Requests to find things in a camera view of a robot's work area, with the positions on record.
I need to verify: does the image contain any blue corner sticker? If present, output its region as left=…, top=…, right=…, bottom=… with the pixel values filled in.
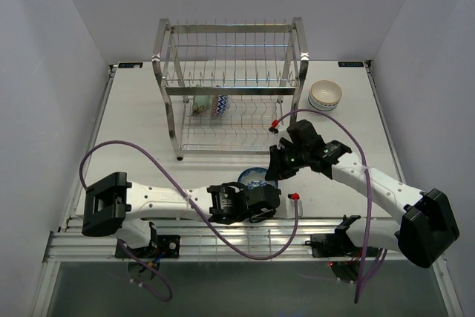
left=117, top=62, right=143, bottom=69
left=338, top=61, right=364, bottom=68

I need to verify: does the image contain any aluminium frame rail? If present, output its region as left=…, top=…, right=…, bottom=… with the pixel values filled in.
left=46, top=61, right=403, bottom=262

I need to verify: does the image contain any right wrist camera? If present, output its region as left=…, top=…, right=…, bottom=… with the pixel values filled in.
left=269, top=120, right=292, bottom=144

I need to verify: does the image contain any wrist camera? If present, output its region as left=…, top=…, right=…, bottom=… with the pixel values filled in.
left=287, top=192, right=303, bottom=219
left=269, top=120, right=292, bottom=144

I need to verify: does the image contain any right blue corner sticker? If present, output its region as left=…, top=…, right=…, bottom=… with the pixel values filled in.
left=338, top=61, right=364, bottom=68

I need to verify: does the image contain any left blue corner sticker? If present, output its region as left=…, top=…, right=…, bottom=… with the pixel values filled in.
left=117, top=62, right=143, bottom=69

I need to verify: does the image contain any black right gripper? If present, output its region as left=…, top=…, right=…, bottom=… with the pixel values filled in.
left=266, top=143, right=309, bottom=181

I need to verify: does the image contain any stainless steel dish rack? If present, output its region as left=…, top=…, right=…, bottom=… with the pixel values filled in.
left=151, top=17, right=309, bottom=160

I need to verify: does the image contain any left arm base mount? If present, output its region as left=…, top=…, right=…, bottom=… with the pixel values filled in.
left=128, top=235, right=181, bottom=260

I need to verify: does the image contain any pale green floral bowl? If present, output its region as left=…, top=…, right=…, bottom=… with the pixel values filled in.
left=191, top=95, right=212, bottom=116

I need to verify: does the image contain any purple cable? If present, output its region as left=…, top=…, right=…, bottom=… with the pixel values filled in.
left=79, top=140, right=300, bottom=301
left=278, top=108, right=387, bottom=304

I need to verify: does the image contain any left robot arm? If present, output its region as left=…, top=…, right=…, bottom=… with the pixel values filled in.
left=82, top=172, right=281, bottom=258

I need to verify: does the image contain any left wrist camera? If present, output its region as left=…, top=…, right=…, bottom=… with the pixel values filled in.
left=287, top=192, right=303, bottom=219

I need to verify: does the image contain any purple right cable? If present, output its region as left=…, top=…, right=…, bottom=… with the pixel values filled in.
left=278, top=108, right=387, bottom=304

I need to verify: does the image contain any white ribbed bowl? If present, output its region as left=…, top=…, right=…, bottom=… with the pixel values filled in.
left=307, top=96, right=338, bottom=111

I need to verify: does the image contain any blue floral pattern bowl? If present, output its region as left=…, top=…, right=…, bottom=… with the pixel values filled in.
left=237, top=167, right=278, bottom=189

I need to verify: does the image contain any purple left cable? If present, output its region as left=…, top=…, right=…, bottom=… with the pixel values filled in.
left=79, top=140, right=300, bottom=301

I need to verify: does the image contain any orange rimmed spotted bowl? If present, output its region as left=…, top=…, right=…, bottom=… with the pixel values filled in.
left=308, top=80, right=343, bottom=107

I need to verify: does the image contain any blue zigzag pattern bowl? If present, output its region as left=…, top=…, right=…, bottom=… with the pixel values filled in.
left=210, top=94, right=231, bottom=117

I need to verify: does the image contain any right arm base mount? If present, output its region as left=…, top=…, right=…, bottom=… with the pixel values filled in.
left=304, top=215, right=361, bottom=258

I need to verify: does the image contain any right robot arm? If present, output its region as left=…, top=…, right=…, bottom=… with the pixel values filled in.
left=266, top=120, right=460, bottom=268

